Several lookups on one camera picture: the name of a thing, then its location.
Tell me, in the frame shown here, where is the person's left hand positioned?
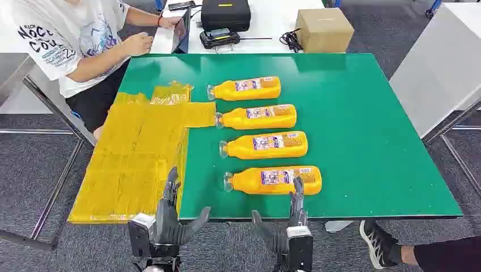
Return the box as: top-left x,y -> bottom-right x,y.
158,15 -> 184,30

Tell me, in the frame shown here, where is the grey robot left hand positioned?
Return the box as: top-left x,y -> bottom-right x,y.
154,167 -> 212,248

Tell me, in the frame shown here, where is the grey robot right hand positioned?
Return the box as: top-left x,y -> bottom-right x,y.
251,176 -> 309,266

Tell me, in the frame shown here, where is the person's right hand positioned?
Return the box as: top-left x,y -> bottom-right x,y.
121,32 -> 154,57

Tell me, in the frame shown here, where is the orange drink bottle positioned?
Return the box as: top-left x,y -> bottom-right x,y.
223,165 -> 323,196
206,76 -> 282,102
219,130 -> 309,161
214,104 -> 298,131

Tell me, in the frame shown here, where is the dark laptop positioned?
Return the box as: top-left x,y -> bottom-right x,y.
171,8 -> 192,54

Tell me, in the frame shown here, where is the black phone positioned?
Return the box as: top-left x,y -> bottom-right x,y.
168,1 -> 196,11

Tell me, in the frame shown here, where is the white table foot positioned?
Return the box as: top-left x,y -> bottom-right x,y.
324,220 -> 354,233

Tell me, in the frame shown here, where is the black handheld controller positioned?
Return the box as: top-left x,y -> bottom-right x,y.
199,28 -> 241,51

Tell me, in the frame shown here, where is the black carry case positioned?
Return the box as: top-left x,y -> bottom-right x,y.
200,0 -> 252,33

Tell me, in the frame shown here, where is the seated person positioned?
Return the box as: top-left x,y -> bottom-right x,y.
0,0 -> 184,142

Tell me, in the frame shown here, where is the black white sneaker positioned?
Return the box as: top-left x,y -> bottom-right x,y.
358,219 -> 400,270

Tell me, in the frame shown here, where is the green table mat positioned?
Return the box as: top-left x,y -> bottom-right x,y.
118,53 -> 463,222

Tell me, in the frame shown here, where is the white desk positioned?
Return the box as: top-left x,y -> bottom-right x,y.
149,0 -> 326,54

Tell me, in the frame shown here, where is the person's leg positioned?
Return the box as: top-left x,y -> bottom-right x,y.
398,236 -> 481,272

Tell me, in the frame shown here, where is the brown cardboard box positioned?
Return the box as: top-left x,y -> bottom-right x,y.
294,7 -> 355,54

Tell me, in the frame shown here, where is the pale grey side table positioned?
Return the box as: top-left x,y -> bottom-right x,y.
389,2 -> 481,139

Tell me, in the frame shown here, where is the blue chair base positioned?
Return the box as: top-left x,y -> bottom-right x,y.
425,0 -> 444,19

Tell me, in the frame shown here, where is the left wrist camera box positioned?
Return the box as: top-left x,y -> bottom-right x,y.
128,213 -> 157,260

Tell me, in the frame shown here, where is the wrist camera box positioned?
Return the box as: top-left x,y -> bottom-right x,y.
286,225 -> 314,272
128,213 -> 157,260

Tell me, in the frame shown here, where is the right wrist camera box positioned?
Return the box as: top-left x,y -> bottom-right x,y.
286,225 -> 314,272

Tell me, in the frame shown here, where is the black cable bundle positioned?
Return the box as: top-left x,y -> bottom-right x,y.
279,28 -> 305,53

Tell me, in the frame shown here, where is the grey metal frame table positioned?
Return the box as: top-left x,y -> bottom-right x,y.
0,52 -> 98,252

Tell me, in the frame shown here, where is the metal side table frame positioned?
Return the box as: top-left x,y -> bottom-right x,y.
423,98 -> 481,199

